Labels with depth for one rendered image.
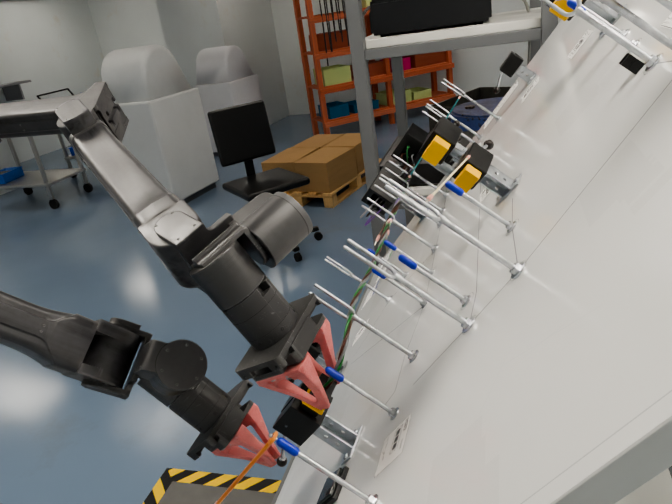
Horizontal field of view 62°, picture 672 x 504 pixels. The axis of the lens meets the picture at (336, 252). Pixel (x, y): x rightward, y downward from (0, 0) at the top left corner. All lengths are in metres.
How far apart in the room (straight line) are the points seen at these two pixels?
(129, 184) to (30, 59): 9.84
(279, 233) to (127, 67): 5.00
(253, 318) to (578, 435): 0.34
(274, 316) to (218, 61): 6.69
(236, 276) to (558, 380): 0.31
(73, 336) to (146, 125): 4.74
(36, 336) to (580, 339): 0.55
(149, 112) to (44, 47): 5.59
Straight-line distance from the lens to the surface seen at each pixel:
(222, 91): 7.13
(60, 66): 10.90
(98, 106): 0.95
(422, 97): 8.02
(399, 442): 0.54
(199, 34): 8.41
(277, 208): 0.57
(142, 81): 5.40
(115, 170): 0.77
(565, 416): 0.33
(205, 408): 0.73
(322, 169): 4.68
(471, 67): 8.61
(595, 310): 0.37
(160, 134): 5.37
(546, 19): 1.44
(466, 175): 0.70
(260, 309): 0.55
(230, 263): 0.54
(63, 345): 0.70
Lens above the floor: 1.55
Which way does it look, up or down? 24 degrees down
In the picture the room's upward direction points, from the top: 9 degrees counter-clockwise
